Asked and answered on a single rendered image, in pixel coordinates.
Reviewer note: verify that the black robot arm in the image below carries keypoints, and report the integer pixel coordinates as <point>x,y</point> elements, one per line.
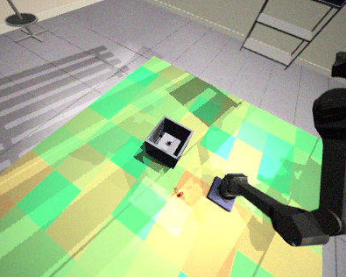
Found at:
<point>299,227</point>

